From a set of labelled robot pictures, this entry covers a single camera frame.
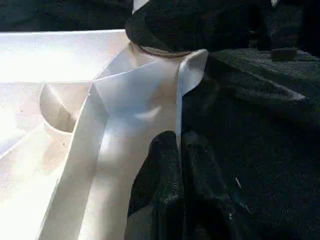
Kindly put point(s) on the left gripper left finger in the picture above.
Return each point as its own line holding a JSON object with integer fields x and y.
{"x": 157, "y": 195}

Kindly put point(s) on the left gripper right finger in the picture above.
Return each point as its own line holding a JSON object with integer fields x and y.
{"x": 210, "y": 195}

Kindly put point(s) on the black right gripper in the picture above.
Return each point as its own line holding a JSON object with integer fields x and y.
{"x": 290, "y": 25}

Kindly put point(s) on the white plastic table top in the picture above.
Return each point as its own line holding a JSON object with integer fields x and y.
{"x": 90, "y": 110}

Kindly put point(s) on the black work mat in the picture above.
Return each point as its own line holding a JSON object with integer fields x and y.
{"x": 260, "y": 140}

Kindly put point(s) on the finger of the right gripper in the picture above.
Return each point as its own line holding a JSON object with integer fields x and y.
{"x": 195, "y": 25}

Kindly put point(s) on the white plastic table leg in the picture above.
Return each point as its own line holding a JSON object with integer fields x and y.
{"x": 140, "y": 5}

